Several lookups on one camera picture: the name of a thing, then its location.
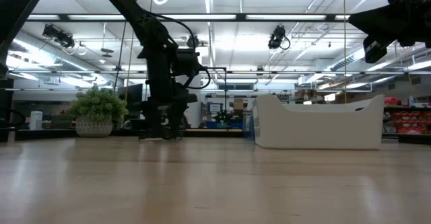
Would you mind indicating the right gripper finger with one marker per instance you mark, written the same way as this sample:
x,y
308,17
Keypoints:
x,y
377,19
382,32

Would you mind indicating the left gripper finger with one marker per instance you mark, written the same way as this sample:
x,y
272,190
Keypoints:
x,y
153,123
175,123

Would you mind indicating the background black robot arm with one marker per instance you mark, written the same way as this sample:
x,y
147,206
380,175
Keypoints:
x,y
224,117

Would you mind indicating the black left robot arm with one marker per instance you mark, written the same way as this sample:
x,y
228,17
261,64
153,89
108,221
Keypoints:
x,y
141,19

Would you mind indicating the black monitor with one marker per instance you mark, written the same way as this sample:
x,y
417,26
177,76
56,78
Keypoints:
x,y
132,98

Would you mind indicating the green plant in white pot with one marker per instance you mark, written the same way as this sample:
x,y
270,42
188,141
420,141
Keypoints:
x,y
96,106

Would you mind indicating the red storage shelf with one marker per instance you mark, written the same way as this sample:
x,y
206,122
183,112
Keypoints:
x,y
409,121

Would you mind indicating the white plastic bin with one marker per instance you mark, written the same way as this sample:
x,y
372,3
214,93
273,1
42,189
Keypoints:
x,y
320,130

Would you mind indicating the white appliance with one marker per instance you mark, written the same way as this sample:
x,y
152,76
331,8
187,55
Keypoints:
x,y
36,119

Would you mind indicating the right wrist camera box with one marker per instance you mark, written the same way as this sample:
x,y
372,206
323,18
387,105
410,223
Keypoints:
x,y
373,50

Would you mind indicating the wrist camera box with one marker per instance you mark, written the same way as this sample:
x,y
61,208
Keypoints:
x,y
373,50
187,62

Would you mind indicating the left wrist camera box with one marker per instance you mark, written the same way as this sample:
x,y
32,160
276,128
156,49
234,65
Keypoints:
x,y
187,62

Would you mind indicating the black table frame rail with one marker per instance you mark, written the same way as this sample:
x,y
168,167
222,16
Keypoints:
x,y
208,134

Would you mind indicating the round black ceiling camera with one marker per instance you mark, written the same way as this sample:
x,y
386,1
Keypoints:
x,y
193,41

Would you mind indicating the black background station frame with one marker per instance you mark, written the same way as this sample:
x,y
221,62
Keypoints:
x,y
225,89

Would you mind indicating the thin black frame beam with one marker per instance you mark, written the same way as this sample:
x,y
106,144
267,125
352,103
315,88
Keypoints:
x,y
303,72

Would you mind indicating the black frame beam with lights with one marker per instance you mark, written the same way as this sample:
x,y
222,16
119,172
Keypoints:
x,y
240,17

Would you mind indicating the black overhead camera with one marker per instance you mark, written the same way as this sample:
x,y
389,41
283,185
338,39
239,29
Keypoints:
x,y
59,35
277,37

